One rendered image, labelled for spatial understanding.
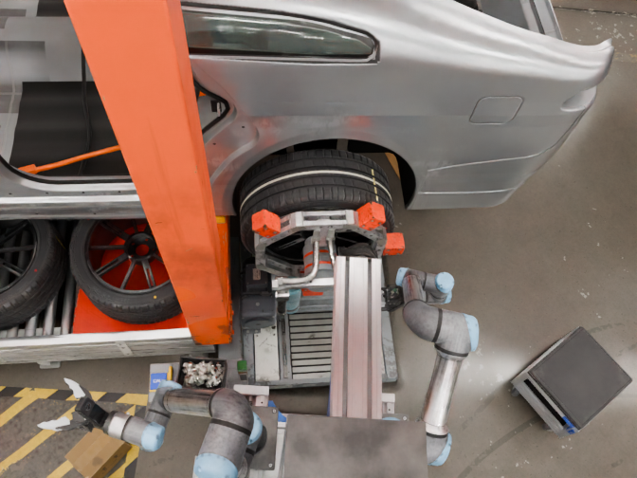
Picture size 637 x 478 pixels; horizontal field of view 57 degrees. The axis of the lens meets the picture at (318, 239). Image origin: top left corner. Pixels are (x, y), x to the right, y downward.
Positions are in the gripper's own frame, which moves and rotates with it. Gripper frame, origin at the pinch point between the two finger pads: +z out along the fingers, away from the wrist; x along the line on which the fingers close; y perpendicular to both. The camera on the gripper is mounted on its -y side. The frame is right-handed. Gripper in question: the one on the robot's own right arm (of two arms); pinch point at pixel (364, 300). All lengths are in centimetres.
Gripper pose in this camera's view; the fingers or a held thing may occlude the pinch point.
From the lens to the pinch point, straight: 245.3
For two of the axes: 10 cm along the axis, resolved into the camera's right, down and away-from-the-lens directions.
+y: 0.8, -4.5, -8.9
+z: -9.9, 0.4, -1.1
